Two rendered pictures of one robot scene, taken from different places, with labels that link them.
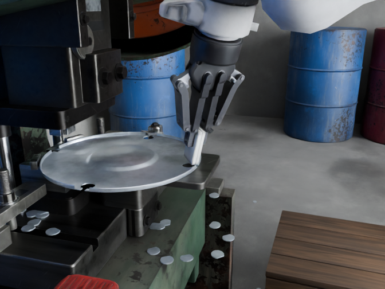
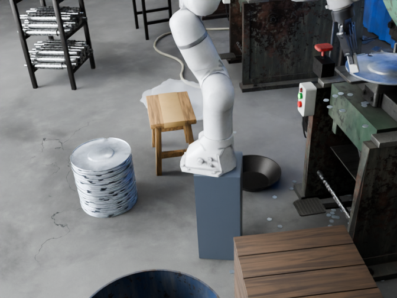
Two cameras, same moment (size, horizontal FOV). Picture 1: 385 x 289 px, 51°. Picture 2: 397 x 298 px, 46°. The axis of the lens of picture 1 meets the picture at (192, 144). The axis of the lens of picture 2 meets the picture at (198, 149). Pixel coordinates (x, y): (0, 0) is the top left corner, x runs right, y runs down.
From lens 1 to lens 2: 224 cm
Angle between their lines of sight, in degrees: 123
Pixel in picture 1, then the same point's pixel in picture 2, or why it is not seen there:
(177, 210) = (369, 112)
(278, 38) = not seen: outside the picture
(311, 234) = (338, 280)
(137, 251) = (355, 93)
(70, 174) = (386, 57)
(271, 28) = not seen: outside the picture
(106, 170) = (377, 61)
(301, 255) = (330, 249)
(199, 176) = (340, 68)
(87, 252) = not seen: hidden behind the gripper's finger
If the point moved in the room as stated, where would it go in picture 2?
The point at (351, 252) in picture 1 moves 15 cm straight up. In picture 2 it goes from (295, 269) to (298, 235)
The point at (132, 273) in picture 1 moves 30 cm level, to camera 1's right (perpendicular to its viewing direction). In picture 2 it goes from (345, 87) to (284, 104)
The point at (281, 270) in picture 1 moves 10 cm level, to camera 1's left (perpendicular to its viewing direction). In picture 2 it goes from (334, 228) to (357, 219)
